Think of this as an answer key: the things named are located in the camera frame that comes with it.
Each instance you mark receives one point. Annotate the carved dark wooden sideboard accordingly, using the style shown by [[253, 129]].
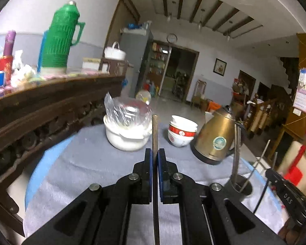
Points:
[[40, 112]]

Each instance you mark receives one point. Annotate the grey refrigerator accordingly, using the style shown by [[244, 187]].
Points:
[[135, 56]]

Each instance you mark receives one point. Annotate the grey metal chopstick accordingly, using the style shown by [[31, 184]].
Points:
[[260, 158], [261, 196], [234, 158], [239, 137]]

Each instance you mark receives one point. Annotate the blue bag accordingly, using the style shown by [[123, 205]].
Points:
[[134, 26]]

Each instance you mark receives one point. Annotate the grey tablecloth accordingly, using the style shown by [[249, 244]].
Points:
[[91, 163]]

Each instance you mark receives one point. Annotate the round wall clock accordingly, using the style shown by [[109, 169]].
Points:
[[171, 38]]

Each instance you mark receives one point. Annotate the pendant ceiling lamp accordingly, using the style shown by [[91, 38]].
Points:
[[228, 36]]

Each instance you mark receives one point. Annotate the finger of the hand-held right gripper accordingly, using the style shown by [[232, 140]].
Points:
[[274, 177]]

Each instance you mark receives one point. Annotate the brown wooden chopstick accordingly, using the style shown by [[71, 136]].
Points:
[[155, 132]]

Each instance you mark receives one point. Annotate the wooden display shelf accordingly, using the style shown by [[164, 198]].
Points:
[[156, 66]]

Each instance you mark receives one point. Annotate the brown wooden door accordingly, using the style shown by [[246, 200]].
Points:
[[119, 23]]

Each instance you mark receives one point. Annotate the translucent round ball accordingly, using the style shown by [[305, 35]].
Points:
[[143, 97]]

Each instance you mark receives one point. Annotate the grey metal chopstick holder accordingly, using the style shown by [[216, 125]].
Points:
[[238, 194]]

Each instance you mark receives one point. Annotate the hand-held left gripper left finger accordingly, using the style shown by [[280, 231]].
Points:
[[148, 176]]

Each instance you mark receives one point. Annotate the orange boxes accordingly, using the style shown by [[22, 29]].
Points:
[[214, 106]]

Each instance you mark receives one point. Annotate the dark wooden chair frame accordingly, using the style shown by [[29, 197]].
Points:
[[117, 67]]

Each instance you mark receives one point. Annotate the blue table cover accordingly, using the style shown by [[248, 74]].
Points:
[[43, 158]]

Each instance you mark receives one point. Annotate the green thermos flask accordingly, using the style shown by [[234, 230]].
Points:
[[61, 38]]

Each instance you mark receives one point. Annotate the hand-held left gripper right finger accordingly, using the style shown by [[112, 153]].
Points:
[[161, 178]]

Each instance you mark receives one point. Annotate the white crumpled plastic bags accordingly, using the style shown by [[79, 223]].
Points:
[[23, 69]]

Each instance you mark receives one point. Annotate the wooden chair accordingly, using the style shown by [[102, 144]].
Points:
[[199, 93]]

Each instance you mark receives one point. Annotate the clear plastic bag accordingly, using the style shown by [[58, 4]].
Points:
[[125, 112]]

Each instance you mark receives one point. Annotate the beige chair back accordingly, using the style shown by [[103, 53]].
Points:
[[295, 155]]

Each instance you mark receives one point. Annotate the blue plastic bottles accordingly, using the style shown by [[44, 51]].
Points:
[[153, 89]]

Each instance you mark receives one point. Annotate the gold electric kettle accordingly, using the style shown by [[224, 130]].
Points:
[[214, 137]]

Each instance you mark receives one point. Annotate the white ceramic pot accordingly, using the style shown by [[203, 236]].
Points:
[[125, 140]]

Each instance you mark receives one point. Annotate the red box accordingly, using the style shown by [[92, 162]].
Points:
[[6, 67]]

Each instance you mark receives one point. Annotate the wall calendar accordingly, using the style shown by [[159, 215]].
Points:
[[303, 90]]

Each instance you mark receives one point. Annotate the beige box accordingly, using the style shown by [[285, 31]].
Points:
[[91, 63]]

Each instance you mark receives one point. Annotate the white red-banded bowl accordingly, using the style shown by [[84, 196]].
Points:
[[181, 132], [179, 140], [183, 121]]

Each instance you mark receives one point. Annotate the purple bottle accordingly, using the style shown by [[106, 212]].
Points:
[[9, 43]]

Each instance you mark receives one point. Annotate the framed wall picture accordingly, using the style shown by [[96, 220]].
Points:
[[219, 66]]

